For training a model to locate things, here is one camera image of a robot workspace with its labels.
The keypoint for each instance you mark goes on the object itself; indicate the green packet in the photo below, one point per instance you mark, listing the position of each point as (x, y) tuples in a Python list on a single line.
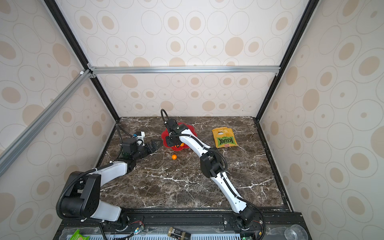
[(78, 236)]

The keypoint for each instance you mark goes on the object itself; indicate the black battery with gold label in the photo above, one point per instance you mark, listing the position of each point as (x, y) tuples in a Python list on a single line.
[(178, 234)]

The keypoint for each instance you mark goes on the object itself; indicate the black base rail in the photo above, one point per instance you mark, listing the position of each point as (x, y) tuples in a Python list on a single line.
[(202, 225)]

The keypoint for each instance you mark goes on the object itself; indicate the yellow green snack bag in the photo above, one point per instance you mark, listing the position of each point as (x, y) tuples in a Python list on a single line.
[(224, 137)]

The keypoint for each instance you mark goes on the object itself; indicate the left diagonal aluminium rail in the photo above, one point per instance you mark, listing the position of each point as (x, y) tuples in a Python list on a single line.
[(22, 142)]

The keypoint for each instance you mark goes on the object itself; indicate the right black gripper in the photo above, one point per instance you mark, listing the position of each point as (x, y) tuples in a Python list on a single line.
[(171, 141)]

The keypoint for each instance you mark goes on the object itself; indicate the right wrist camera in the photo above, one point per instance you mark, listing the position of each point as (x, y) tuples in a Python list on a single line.
[(174, 128)]

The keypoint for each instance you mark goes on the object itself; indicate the left black corner post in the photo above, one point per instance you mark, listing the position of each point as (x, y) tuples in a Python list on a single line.
[(59, 18)]

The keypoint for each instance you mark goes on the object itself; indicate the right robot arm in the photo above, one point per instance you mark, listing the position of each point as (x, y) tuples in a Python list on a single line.
[(214, 166)]

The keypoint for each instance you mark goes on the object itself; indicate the horizontal aluminium rail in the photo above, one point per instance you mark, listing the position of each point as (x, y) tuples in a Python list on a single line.
[(185, 70)]

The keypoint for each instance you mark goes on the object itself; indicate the clear plastic cup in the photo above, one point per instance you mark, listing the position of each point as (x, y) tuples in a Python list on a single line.
[(296, 232)]

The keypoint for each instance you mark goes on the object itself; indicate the red flower-shaped fruit bowl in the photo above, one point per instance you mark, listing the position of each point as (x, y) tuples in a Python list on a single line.
[(166, 133)]

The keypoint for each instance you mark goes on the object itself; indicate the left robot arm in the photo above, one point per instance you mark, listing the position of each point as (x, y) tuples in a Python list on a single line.
[(80, 198)]

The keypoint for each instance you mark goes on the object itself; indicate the right black corner post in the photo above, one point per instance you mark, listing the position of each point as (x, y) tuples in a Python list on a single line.
[(302, 25)]

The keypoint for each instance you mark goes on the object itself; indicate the black corner post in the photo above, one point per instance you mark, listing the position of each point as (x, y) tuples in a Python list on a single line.
[(302, 25), (59, 18)]

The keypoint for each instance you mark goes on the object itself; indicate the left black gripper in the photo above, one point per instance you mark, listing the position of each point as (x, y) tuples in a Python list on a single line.
[(150, 150)]

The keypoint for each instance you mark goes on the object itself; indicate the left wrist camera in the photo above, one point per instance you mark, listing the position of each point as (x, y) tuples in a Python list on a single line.
[(134, 148)]

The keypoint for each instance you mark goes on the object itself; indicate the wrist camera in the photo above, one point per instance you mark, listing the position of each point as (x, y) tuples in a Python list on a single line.
[(134, 148), (174, 128)]

